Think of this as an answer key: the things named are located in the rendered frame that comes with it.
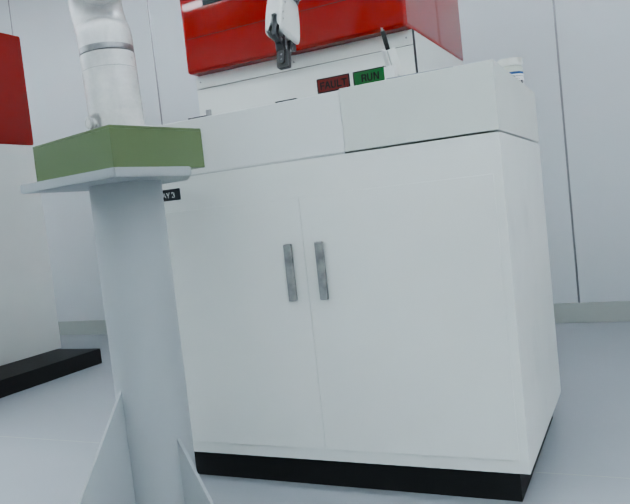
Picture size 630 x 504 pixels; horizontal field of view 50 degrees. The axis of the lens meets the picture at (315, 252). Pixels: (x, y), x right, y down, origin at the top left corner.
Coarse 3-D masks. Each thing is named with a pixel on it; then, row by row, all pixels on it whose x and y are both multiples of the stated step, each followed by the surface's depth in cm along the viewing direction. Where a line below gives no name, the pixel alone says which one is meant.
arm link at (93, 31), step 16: (80, 0) 154; (96, 0) 152; (112, 0) 155; (80, 16) 154; (96, 16) 153; (112, 16) 155; (80, 32) 149; (96, 32) 147; (112, 32) 148; (128, 32) 152; (80, 48) 150; (96, 48) 147; (128, 48) 151
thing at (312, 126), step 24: (312, 96) 159; (336, 96) 157; (192, 120) 174; (216, 120) 171; (240, 120) 168; (264, 120) 165; (288, 120) 163; (312, 120) 160; (336, 120) 157; (216, 144) 172; (240, 144) 169; (264, 144) 166; (288, 144) 163; (312, 144) 161; (336, 144) 158; (216, 168) 173
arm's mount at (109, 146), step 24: (48, 144) 147; (72, 144) 143; (96, 144) 138; (120, 144) 138; (144, 144) 143; (168, 144) 148; (192, 144) 155; (48, 168) 148; (72, 168) 143; (96, 168) 139; (192, 168) 157
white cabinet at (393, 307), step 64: (192, 192) 176; (256, 192) 168; (320, 192) 161; (384, 192) 154; (448, 192) 148; (512, 192) 151; (192, 256) 178; (256, 256) 170; (320, 256) 161; (384, 256) 155; (448, 256) 149; (512, 256) 145; (192, 320) 180; (256, 320) 172; (320, 320) 164; (384, 320) 157; (448, 320) 150; (512, 320) 145; (192, 384) 182; (256, 384) 174; (320, 384) 166; (384, 384) 158; (448, 384) 152; (512, 384) 146; (256, 448) 176; (320, 448) 168; (384, 448) 160; (448, 448) 153; (512, 448) 147
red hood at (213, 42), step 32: (192, 0) 238; (224, 0) 232; (256, 0) 227; (320, 0) 217; (352, 0) 213; (384, 0) 208; (416, 0) 218; (448, 0) 257; (192, 32) 239; (224, 32) 234; (256, 32) 228; (320, 32) 218; (352, 32) 214; (448, 32) 253; (192, 64) 240; (224, 64) 235
